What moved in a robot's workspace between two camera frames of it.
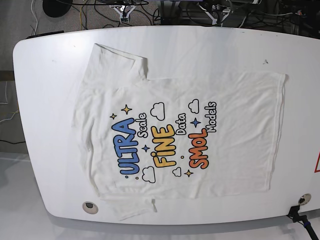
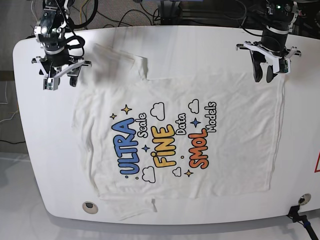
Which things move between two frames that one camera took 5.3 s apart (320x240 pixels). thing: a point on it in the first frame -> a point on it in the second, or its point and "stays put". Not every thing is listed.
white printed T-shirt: x=155 y=139 stays put
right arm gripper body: x=124 y=11 -> x=53 y=64
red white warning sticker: x=317 y=167 stays put
